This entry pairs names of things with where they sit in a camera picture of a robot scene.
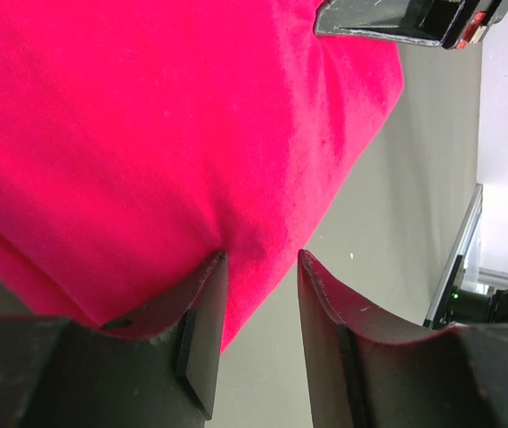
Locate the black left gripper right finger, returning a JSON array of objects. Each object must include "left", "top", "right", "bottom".
[{"left": 298, "top": 250, "right": 508, "bottom": 427}]

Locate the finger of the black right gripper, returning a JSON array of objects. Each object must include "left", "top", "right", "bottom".
[{"left": 314, "top": 0, "right": 445, "bottom": 48}]

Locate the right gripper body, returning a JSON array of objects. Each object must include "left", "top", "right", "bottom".
[{"left": 427, "top": 0, "right": 508, "bottom": 50}]

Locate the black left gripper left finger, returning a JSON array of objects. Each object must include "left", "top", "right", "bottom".
[{"left": 0, "top": 253, "right": 228, "bottom": 427}]

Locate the pink t shirt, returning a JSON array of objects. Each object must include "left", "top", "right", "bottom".
[{"left": 0, "top": 1, "right": 404, "bottom": 345}]

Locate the aluminium frame rail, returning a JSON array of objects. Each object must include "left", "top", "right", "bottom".
[{"left": 423, "top": 184, "right": 508, "bottom": 330}]

